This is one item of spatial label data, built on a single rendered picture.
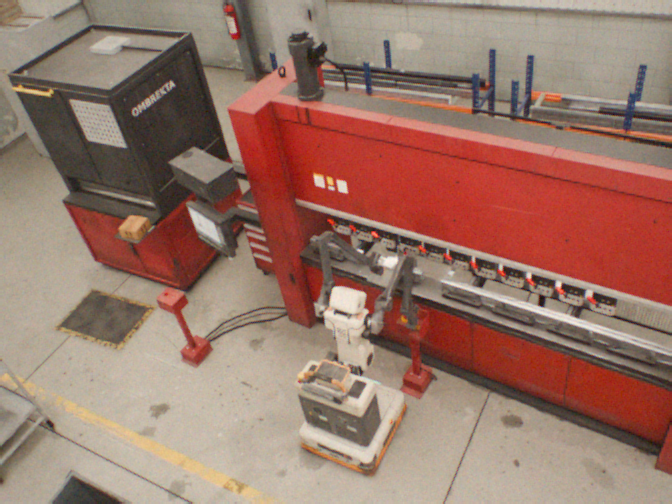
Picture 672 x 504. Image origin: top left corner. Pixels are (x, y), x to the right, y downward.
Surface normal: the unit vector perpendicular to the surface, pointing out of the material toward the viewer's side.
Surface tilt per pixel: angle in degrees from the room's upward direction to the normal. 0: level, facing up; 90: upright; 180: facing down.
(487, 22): 90
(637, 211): 90
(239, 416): 0
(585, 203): 90
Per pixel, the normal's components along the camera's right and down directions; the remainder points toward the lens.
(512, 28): -0.47, 0.64
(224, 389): -0.15, -0.73
